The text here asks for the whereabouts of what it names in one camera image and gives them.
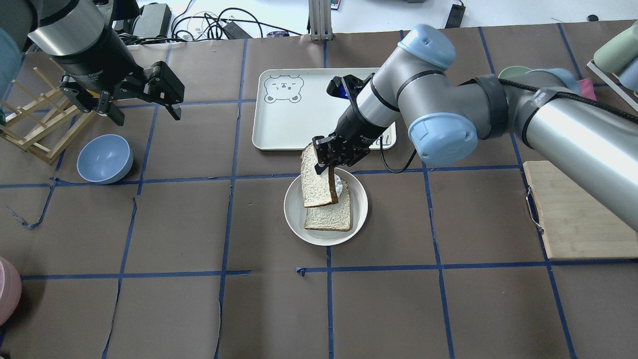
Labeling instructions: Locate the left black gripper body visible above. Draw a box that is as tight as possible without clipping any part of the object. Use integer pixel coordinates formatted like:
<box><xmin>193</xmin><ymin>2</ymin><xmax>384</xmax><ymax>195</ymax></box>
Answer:
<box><xmin>59</xmin><ymin>60</ymin><xmax>150</xmax><ymax>112</ymax></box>

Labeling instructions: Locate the aluminium frame post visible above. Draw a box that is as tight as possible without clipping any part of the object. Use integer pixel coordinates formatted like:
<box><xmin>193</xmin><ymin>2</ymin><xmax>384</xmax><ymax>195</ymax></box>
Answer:
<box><xmin>308</xmin><ymin>0</ymin><xmax>333</xmax><ymax>41</ymax></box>

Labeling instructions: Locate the pink cloth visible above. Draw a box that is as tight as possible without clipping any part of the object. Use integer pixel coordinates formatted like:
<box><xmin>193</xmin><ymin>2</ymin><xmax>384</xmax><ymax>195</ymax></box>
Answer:
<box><xmin>577</xmin><ymin>78</ymin><xmax>597</xmax><ymax>101</ymax></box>

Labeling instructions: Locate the fried egg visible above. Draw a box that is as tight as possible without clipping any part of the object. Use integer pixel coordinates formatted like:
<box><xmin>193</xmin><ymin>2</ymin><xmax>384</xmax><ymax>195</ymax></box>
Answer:
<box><xmin>333</xmin><ymin>174</ymin><xmax>343</xmax><ymax>197</ymax></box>

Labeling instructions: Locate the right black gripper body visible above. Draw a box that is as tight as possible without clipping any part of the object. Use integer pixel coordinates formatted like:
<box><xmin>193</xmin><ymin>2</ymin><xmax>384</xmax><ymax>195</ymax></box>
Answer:
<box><xmin>313</xmin><ymin>107</ymin><xmax>372</xmax><ymax>169</ymax></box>

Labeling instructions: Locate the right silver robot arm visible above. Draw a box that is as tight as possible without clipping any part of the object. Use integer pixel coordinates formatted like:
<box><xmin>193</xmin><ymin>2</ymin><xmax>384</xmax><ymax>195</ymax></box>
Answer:
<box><xmin>312</xmin><ymin>24</ymin><xmax>638</xmax><ymax>229</ymax></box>

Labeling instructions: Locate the wooden cutting board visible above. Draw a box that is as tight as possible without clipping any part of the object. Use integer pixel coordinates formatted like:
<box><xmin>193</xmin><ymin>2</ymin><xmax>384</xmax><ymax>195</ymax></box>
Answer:
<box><xmin>523</xmin><ymin>161</ymin><xmax>638</xmax><ymax>260</ymax></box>

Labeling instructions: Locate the green bowl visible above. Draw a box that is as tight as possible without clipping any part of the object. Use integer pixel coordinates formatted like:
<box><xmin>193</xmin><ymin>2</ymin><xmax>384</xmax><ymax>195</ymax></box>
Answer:
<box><xmin>497</xmin><ymin>65</ymin><xmax>532</xmax><ymax>80</ymax></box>

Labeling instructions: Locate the bread slice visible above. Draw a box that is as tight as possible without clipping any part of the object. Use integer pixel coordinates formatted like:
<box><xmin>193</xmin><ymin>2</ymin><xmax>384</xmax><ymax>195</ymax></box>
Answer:
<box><xmin>301</xmin><ymin>143</ymin><xmax>335</xmax><ymax>207</ymax></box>
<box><xmin>304</xmin><ymin>181</ymin><xmax>352</xmax><ymax>232</ymax></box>

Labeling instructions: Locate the green hanging mug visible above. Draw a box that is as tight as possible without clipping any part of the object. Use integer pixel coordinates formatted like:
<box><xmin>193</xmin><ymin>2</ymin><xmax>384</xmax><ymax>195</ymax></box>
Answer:
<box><xmin>593</xmin><ymin>22</ymin><xmax>638</xmax><ymax>73</ymax></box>

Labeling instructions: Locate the white wire cup rack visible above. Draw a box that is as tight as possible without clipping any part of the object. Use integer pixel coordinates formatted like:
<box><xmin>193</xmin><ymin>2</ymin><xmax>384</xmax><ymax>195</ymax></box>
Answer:
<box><xmin>586</xmin><ymin>60</ymin><xmax>638</xmax><ymax>111</ymax></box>

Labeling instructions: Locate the blue bowl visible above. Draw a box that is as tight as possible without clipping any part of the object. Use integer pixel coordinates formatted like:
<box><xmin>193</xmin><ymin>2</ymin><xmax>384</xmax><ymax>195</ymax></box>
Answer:
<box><xmin>77</xmin><ymin>134</ymin><xmax>134</xmax><ymax>184</ymax></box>

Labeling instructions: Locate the white bear tray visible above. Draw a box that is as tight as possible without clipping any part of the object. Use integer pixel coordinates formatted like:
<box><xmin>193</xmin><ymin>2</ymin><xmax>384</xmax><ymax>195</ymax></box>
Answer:
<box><xmin>252</xmin><ymin>67</ymin><xmax>378</xmax><ymax>151</ymax></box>

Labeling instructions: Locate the pink bowl with ice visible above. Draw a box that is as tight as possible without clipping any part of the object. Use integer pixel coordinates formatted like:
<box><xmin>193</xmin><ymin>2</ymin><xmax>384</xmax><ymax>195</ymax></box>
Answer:
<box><xmin>0</xmin><ymin>257</ymin><xmax>22</xmax><ymax>325</ymax></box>

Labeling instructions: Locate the wooden dish rack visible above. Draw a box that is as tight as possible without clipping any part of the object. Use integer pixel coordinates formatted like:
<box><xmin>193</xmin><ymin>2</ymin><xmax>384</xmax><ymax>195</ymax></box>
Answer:
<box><xmin>1</xmin><ymin>52</ymin><xmax>97</xmax><ymax>165</ymax></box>

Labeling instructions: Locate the bread slice on plate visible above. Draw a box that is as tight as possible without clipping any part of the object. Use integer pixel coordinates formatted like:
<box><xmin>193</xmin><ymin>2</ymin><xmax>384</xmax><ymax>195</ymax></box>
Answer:
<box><xmin>304</xmin><ymin>181</ymin><xmax>352</xmax><ymax>232</ymax></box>

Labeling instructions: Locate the cream round plate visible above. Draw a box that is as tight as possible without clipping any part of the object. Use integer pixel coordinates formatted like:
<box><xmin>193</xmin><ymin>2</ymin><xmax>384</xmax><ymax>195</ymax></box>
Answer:
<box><xmin>284</xmin><ymin>169</ymin><xmax>369</xmax><ymax>247</ymax></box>

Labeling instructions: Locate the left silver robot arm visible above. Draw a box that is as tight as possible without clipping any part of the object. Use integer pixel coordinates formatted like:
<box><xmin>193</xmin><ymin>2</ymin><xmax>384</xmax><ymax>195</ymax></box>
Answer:
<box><xmin>0</xmin><ymin>0</ymin><xmax>185</xmax><ymax>126</ymax></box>

